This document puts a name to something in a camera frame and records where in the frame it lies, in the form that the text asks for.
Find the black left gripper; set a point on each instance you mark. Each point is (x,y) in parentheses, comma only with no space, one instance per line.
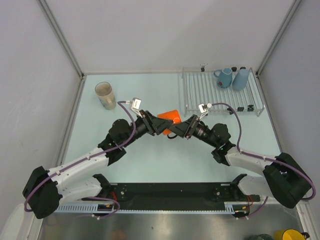
(154,125)

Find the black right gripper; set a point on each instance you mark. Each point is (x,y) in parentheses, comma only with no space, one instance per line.
(187,128)

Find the beige tall mug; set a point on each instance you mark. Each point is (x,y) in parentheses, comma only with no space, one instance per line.
(108,102)

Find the clear plastic cup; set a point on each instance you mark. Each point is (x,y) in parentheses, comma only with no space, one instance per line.
(103,89)

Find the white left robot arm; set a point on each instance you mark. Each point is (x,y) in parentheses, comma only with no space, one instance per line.
(47,189)

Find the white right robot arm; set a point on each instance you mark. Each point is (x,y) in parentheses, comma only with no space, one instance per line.
(279,177)

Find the clear acrylic dish rack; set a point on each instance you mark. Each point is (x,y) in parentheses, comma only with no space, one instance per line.
(201,87)

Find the blue patterned mug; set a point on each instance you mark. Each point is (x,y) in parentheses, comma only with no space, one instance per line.
(224,77)

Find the light blue plastic cup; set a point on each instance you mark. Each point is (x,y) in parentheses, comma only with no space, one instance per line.
(241,79)

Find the yellow mug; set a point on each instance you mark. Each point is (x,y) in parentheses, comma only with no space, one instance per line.
(290,234)

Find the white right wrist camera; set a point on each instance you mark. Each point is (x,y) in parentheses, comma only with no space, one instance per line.
(203,108)

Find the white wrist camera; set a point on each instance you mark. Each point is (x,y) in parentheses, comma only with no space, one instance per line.
(203,108)
(135,105)

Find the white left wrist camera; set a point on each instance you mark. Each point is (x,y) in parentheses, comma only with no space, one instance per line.
(135,105)

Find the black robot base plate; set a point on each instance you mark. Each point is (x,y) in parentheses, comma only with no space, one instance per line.
(183,196)

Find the light blue cable duct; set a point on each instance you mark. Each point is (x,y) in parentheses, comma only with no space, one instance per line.
(95,208)

